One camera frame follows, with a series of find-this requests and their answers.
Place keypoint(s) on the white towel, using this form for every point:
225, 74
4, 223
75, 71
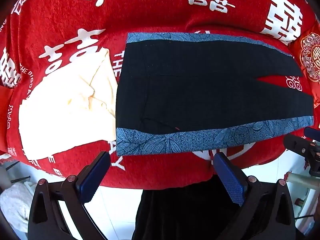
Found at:
15, 205

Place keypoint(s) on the cream cloth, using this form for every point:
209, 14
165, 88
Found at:
65, 107

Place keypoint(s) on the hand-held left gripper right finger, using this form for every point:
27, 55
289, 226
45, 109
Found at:
230, 180

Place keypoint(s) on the person's black clothing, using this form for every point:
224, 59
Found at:
180, 212

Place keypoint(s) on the black pants with blue trim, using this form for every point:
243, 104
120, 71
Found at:
200, 87

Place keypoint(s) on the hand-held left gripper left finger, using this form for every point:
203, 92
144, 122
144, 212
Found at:
96, 177

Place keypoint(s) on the pale green pole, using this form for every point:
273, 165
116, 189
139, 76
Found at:
298, 180

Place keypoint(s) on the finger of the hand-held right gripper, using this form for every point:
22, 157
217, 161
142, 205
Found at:
312, 131
296, 142

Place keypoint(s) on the red printed blanket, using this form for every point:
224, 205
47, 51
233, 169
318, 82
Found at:
162, 10

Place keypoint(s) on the red embroidered pillow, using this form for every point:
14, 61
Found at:
308, 55

